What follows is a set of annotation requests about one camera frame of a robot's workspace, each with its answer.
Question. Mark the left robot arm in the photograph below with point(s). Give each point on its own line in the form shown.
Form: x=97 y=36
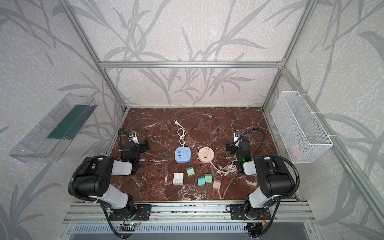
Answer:
x=91 y=181

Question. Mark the pink plug adapter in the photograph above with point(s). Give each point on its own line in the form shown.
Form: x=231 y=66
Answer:
x=217 y=184

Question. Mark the white wire mesh basket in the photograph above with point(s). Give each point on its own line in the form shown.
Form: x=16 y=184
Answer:
x=303 y=136

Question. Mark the clear plastic wall bin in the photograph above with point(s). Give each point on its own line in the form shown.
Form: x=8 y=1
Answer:
x=48 y=140

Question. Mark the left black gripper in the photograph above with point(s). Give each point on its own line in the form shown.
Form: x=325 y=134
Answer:
x=141 y=146

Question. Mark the teal plug adapter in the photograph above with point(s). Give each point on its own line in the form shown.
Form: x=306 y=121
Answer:
x=201 y=181

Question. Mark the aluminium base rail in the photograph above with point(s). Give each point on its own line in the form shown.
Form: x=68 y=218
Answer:
x=189 y=212

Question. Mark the pink round power strip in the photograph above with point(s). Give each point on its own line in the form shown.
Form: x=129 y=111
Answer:
x=206 y=155

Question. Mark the aluminium frame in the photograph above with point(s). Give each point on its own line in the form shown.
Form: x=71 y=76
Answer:
x=360 y=180

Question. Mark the blue square power strip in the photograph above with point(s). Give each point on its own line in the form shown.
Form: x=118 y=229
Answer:
x=183 y=155

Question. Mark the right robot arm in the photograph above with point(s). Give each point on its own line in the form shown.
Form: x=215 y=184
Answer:
x=278 y=179

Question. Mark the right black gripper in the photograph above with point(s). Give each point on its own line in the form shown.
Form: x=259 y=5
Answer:
x=232 y=147

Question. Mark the light green plug adapter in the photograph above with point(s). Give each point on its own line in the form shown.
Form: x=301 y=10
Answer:
x=190 y=171

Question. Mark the white plug adapter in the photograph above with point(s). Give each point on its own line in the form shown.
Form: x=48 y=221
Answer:
x=178 y=179

